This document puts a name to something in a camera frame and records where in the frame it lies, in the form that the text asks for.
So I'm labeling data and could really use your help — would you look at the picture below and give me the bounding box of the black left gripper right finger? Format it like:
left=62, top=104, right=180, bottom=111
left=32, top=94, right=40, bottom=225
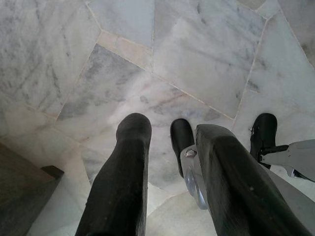
left=195, top=123, right=315, bottom=236

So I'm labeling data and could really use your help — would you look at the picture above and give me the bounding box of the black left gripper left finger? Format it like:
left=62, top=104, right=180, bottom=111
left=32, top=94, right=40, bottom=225
left=75, top=112, right=152, bottom=236

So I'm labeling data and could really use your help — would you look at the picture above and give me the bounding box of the robot right leg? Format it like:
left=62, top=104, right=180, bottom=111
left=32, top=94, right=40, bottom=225
left=249, top=112, right=315, bottom=179

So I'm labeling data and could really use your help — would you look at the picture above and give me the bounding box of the brown wooden furniture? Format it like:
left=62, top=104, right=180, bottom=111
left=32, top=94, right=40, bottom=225
left=0, top=142, right=65, bottom=236

